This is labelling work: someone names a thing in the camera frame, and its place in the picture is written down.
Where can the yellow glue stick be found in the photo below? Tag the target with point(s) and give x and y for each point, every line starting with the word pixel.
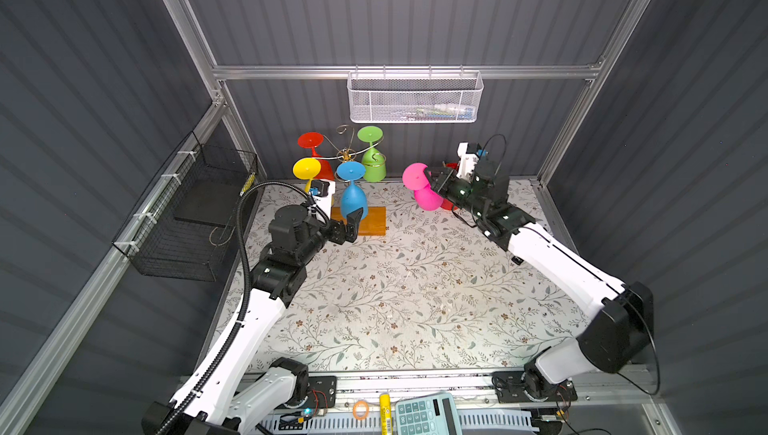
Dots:
pixel 385 414

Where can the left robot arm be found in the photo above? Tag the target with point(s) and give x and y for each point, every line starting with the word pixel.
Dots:
pixel 210 402

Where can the white wire mesh basket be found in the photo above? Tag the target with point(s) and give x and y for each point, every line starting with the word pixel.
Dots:
pixel 414 96

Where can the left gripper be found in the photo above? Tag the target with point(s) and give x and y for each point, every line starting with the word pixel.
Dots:
pixel 338 236

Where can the green wine glass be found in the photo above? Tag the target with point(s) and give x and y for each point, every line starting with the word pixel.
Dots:
pixel 373 160

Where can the orange rubber band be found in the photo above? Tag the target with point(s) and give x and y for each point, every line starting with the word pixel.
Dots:
pixel 361 410

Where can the calculator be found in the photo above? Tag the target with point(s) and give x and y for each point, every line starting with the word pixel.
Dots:
pixel 434 414

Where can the blue wine glass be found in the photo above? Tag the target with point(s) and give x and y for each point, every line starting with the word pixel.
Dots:
pixel 353 197

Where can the yellow wine glass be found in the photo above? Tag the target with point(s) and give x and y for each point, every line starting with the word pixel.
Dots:
pixel 307 169

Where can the red-orange wine glass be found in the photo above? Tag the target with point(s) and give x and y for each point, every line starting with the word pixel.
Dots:
pixel 311 141

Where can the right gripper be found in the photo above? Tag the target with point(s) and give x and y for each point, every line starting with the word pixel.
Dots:
pixel 447 178

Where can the pink wine glass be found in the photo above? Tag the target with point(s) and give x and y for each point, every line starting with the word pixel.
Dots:
pixel 414 179

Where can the black wire basket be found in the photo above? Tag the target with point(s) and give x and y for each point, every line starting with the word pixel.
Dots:
pixel 186 231

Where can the red pen cup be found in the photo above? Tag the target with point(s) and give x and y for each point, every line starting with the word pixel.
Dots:
pixel 447 204

